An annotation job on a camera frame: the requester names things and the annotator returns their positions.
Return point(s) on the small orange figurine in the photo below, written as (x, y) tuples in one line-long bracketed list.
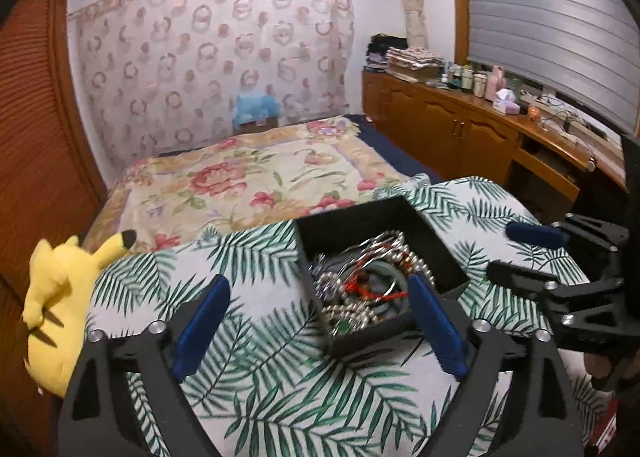
[(534, 113)]

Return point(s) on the floral blanket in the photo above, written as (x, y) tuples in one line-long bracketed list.
[(225, 187)]

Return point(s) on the blue plush toy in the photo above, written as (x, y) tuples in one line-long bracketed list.
[(255, 107)]

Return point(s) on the pink tissue box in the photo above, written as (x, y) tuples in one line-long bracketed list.
[(507, 104)]

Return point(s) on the palm leaf print cloth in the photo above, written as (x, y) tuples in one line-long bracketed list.
[(275, 387)]

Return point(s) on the brown cardboard box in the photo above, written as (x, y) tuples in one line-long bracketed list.
[(257, 126)]

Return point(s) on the yellow plush toy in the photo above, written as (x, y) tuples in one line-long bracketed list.
[(50, 287)]

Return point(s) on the wooden louvered wardrobe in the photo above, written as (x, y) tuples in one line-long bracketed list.
[(40, 137)]

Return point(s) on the silver bangle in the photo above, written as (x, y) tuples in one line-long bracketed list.
[(372, 243)]

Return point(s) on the wooden window frame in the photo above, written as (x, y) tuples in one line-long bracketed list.
[(459, 2)]

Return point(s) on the grey window blind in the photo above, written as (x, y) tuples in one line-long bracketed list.
[(550, 17)]

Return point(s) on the navy blue bed sheet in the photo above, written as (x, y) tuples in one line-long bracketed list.
[(395, 147)]

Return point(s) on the white power strip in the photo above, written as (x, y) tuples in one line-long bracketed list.
[(585, 137)]

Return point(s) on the floral folded fabric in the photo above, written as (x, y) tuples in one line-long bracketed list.
[(415, 62)]

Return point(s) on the row of cosmetic bottles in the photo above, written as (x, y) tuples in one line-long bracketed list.
[(475, 82)]

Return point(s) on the dark folded clothes stack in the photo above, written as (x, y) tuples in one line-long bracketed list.
[(382, 52)]

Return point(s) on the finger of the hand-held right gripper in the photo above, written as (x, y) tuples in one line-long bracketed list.
[(535, 234), (520, 281)]

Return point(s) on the black jewelry box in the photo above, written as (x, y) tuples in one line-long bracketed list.
[(357, 219)]

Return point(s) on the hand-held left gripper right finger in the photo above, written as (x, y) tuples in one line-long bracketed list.
[(435, 327)]

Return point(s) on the pale green jade bangle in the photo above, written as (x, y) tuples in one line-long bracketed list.
[(387, 267)]

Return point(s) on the circle pattern curtain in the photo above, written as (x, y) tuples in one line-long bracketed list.
[(200, 62)]

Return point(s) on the wooden sideboard cabinet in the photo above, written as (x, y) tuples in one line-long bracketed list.
[(450, 122)]

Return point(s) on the person's right hand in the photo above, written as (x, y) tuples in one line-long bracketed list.
[(599, 369)]

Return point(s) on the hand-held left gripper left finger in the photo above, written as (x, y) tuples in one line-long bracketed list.
[(200, 327)]

